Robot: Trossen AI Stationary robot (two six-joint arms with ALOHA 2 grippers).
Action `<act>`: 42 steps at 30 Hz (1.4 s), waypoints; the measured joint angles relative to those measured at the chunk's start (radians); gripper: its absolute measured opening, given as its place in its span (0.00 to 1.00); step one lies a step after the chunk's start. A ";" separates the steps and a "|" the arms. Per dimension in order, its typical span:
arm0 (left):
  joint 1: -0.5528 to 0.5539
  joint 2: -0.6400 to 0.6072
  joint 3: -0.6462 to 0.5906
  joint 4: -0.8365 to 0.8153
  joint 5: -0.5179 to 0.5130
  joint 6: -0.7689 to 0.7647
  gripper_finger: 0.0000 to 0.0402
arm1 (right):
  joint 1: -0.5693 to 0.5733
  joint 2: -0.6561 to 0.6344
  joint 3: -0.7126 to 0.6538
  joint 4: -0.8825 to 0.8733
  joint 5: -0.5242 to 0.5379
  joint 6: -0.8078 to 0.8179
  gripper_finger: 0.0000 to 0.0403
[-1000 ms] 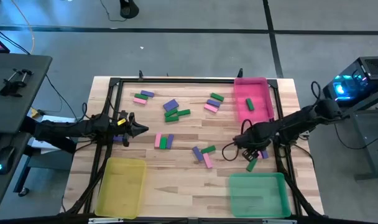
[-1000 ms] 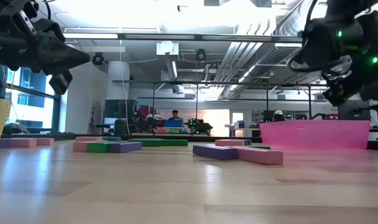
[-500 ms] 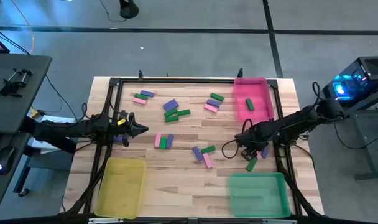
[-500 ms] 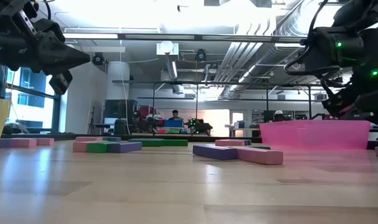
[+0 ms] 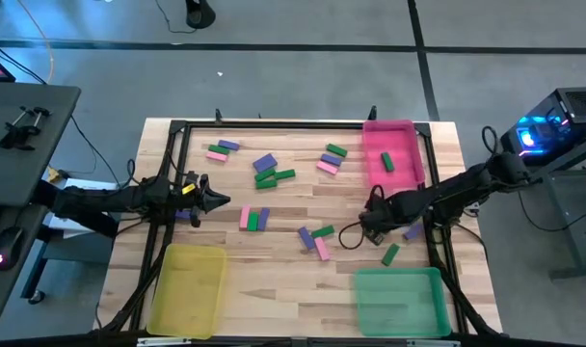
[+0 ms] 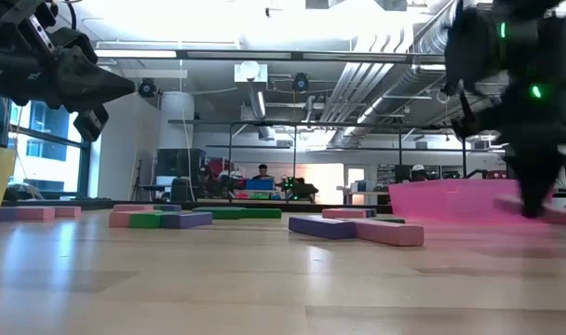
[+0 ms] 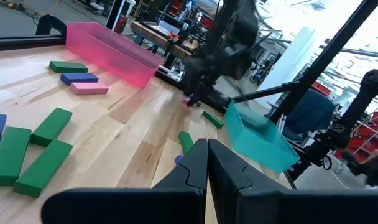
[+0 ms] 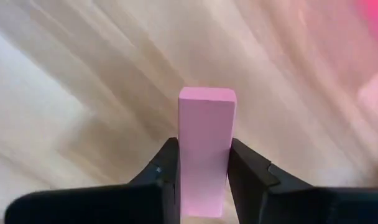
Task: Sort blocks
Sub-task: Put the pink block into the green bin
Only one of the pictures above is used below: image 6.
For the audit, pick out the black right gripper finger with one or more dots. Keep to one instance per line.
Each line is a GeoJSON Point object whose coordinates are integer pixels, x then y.
{"type": "Point", "coordinates": [534, 186]}
{"type": "Point", "coordinates": [556, 167]}

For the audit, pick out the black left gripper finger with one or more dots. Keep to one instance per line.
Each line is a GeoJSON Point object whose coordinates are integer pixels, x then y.
{"type": "Point", "coordinates": [101, 81]}
{"type": "Point", "coordinates": [92, 102]}

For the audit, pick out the green rectangular block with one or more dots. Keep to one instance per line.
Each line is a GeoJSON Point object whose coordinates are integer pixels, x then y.
{"type": "Point", "coordinates": [389, 219]}
{"type": "Point", "coordinates": [145, 219]}
{"type": "Point", "coordinates": [262, 213]}
{"type": "Point", "coordinates": [215, 213]}

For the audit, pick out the purple rectangular block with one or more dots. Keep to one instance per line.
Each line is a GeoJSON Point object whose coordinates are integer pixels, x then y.
{"type": "Point", "coordinates": [371, 212]}
{"type": "Point", "coordinates": [187, 219]}
{"type": "Point", "coordinates": [320, 227]}
{"type": "Point", "coordinates": [6, 214]}
{"type": "Point", "coordinates": [167, 208]}

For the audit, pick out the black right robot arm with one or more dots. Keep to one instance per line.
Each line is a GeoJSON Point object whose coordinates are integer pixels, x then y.
{"type": "Point", "coordinates": [474, 46]}

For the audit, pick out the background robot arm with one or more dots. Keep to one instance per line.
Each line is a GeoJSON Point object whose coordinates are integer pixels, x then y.
{"type": "Point", "coordinates": [301, 188]}

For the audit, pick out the black ceiling speaker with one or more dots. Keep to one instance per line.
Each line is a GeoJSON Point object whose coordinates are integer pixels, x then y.
{"type": "Point", "coordinates": [147, 88]}
{"type": "Point", "coordinates": [300, 83]}

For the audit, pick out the dark framed window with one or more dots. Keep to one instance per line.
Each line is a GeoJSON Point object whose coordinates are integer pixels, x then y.
{"type": "Point", "coordinates": [45, 158]}

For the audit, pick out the pink plastic bin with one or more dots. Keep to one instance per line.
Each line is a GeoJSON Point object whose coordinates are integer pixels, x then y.
{"type": "Point", "coordinates": [450, 200]}

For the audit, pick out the white round column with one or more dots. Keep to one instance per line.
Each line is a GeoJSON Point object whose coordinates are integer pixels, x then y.
{"type": "Point", "coordinates": [177, 121]}

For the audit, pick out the black tripod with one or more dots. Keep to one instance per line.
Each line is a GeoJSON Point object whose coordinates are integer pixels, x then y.
{"type": "Point", "coordinates": [138, 181]}

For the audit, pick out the black background monitor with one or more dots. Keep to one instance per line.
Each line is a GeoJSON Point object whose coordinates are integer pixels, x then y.
{"type": "Point", "coordinates": [180, 162]}

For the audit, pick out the person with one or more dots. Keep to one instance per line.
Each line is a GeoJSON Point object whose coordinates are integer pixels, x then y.
{"type": "Point", "coordinates": [263, 171]}
{"type": "Point", "coordinates": [418, 173]}

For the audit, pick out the black office chair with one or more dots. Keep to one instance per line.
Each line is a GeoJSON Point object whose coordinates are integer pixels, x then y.
{"type": "Point", "coordinates": [180, 190]}

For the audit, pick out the white dome ceiling fixture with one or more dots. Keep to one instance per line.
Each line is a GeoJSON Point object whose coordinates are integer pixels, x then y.
{"type": "Point", "coordinates": [249, 70]}

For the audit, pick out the grey overhead rig beam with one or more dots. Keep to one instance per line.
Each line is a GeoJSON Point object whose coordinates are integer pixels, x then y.
{"type": "Point", "coordinates": [264, 56]}

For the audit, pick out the blue box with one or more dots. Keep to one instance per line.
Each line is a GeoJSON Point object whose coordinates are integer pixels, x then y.
{"type": "Point", "coordinates": [260, 184]}

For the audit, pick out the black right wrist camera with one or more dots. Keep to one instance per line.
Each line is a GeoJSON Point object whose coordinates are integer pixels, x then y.
{"type": "Point", "coordinates": [464, 125]}

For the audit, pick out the black metal rack frame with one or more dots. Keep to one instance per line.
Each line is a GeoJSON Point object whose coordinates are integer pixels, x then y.
{"type": "Point", "coordinates": [463, 158]}

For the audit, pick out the black metal table frame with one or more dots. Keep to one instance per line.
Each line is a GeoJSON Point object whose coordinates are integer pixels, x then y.
{"type": "Point", "coordinates": [97, 204]}

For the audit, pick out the silver round air duct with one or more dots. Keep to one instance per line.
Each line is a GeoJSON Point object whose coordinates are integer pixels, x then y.
{"type": "Point", "coordinates": [422, 46]}

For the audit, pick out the white ribbed ceiling duct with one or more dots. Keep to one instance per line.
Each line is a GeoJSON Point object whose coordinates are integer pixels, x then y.
{"type": "Point", "coordinates": [357, 88]}

